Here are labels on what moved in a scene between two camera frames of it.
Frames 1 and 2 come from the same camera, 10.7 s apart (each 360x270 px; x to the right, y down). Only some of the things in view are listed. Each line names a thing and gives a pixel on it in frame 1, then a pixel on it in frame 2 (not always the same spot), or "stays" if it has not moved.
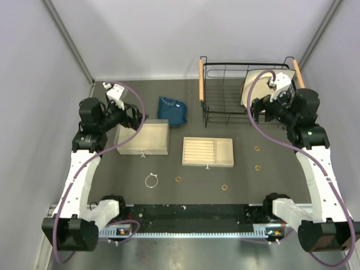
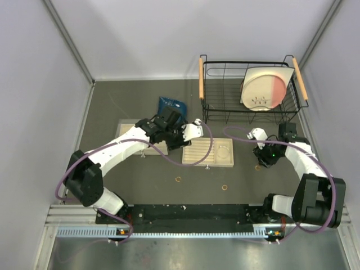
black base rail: [192, 214] stays
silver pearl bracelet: [151, 174] -> [223, 152]
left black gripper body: [116, 116] -> [174, 139]
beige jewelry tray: [207, 152] stays
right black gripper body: [273, 109] -> [269, 154]
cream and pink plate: [261, 89] stays
